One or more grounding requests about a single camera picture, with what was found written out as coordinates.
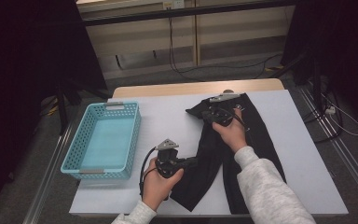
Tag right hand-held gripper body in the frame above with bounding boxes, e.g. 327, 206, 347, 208
201, 92, 241, 128

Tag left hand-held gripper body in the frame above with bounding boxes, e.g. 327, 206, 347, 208
154, 138, 189, 179

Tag black pants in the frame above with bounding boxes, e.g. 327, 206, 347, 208
169, 92, 288, 216

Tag light blue plastic basket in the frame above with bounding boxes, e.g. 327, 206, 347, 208
60, 101, 143, 181

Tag person's right hand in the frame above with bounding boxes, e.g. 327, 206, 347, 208
212, 106, 249, 154

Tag person's left hand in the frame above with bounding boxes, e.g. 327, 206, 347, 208
142, 157, 185, 213

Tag black stand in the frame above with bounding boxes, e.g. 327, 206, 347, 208
55, 77, 111, 136
269, 49, 324, 110

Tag beige cabinet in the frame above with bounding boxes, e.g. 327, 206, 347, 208
76, 0, 296, 80

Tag black horizontal bar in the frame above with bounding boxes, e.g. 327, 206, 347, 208
82, 0, 296, 27

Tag black curtain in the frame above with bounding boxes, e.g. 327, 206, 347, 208
0, 0, 108, 218
281, 0, 358, 132

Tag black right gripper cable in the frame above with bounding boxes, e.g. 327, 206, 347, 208
218, 105, 250, 133

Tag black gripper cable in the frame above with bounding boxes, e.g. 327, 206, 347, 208
138, 147, 158, 200
218, 105, 250, 133

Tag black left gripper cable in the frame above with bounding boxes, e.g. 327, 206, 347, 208
138, 147, 158, 200

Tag black floor cable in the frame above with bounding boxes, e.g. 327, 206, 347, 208
178, 53, 283, 78

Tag black hanging cable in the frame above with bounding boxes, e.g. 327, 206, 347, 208
167, 17, 204, 83

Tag black cable bundle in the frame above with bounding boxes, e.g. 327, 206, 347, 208
302, 77, 344, 145

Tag white wall socket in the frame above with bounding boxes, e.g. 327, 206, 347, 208
162, 0, 185, 10

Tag aluminium floor rail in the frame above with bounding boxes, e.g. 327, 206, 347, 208
297, 83, 358, 203
22, 122, 76, 224

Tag yellow cable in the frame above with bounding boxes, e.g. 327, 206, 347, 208
45, 97, 60, 117

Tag white cable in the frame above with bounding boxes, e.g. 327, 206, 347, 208
321, 92, 358, 137

